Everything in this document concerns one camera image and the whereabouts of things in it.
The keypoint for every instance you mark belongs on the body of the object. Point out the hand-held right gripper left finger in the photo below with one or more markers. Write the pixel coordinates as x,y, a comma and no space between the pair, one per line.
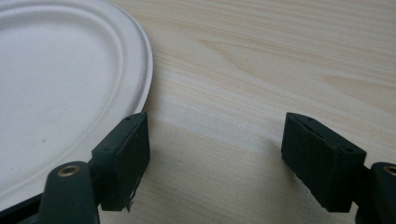
123,168

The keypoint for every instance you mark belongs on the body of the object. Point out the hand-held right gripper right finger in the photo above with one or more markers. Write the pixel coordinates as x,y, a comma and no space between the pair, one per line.
320,168

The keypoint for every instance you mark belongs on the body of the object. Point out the white paper plate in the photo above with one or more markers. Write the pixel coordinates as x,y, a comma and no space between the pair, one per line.
62,93

